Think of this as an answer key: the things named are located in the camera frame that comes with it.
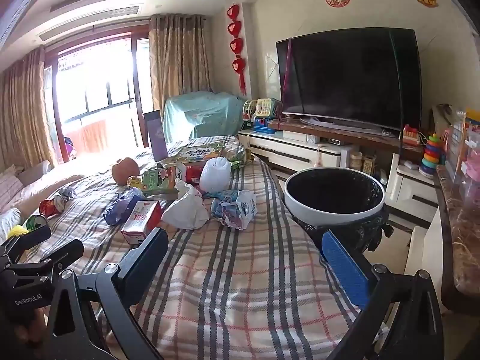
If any yellow picture box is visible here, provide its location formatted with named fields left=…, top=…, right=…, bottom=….
left=464, top=109, right=480, bottom=134

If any clear plastic drawer box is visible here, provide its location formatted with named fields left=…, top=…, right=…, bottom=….
left=448, top=120, right=471, bottom=182

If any teal cloth furniture cover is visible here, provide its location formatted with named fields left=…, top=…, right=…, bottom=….
left=162, top=90, right=248, bottom=140

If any purple blue wrapper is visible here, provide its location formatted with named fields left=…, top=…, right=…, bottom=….
left=103, top=189, right=145, bottom=226

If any clear box pink lid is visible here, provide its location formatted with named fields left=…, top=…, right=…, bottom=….
left=460, top=135, right=480, bottom=211

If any blue toy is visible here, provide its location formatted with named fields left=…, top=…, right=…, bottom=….
left=251, top=118, right=278, bottom=134

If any black television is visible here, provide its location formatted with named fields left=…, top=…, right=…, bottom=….
left=276, top=27, right=422, bottom=132

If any green drink carton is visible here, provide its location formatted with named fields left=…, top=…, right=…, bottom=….
left=140, top=163, right=187, bottom=196

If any green yellow toy phone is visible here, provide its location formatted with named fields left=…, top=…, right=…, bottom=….
left=255, top=97, right=282, bottom=119

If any red snack packet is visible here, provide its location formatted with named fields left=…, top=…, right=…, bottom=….
left=185, top=165, right=205, bottom=188

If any purple tall carton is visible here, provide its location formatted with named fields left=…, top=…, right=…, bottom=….
left=142, top=110, right=169, bottom=162

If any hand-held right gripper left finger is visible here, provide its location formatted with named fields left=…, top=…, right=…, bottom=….
left=35, top=227, right=169, bottom=360

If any light sofa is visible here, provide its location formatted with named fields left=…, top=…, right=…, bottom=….
left=0, top=159, right=89, bottom=233

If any person's left hand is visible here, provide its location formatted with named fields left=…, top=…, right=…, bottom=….
left=14, top=307, right=49, bottom=346

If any rainbow stacking ring toy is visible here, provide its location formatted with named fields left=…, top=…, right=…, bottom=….
left=419, top=133, right=447, bottom=175

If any beige curtain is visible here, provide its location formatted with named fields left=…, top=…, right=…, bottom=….
left=148, top=14, right=214, bottom=113
left=0, top=45, right=57, bottom=173

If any silver crumpled wrapper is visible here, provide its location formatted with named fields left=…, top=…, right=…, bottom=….
left=56, top=185, right=77, bottom=205

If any red heart hanging ornament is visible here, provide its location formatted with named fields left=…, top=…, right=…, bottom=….
left=226, top=4, right=248, bottom=96

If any red apple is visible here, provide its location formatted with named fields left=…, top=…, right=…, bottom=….
left=112, top=157, right=140, bottom=185

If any green can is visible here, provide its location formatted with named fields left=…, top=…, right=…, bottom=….
left=26, top=214, right=47, bottom=231

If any brown paper bag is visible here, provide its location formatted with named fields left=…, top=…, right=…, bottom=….
left=431, top=103, right=456, bottom=147

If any green snack packet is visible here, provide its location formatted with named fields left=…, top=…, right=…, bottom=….
left=229, top=146, right=256, bottom=167

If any red can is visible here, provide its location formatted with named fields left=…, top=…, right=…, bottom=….
left=39, top=199, right=62, bottom=216

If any green picture book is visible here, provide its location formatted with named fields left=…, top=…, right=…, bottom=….
left=167, top=139, right=244, bottom=166

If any brown framed balcony window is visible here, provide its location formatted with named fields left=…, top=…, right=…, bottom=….
left=43, top=24, right=151, bottom=162

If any white television cabinet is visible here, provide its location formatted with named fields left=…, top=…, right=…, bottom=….
left=238, top=118, right=447, bottom=229

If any red toy telephone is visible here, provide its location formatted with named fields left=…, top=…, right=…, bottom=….
left=402, top=124, right=421, bottom=145

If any marble top counter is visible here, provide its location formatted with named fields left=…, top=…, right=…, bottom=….
left=435, top=165, right=480, bottom=314

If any blue white packet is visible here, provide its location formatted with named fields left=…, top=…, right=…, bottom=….
left=211, top=189, right=257, bottom=231

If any white flat box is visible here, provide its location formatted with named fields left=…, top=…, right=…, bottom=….
left=283, top=130, right=319, bottom=143

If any red white carton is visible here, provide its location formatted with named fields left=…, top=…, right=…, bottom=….
left=121, top=200, right=164, bottom=246

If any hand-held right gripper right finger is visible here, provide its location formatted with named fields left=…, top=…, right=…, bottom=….
left=322, top=229, right=445, bottom=360

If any white rimmed trash bin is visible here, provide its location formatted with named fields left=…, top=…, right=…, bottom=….
left=287, top=170, right=394, bottom=256

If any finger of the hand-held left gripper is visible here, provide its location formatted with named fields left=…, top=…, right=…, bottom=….
left=4, top=239, right=85, bottom=283
left=0, top=225, right=52, bottom=268

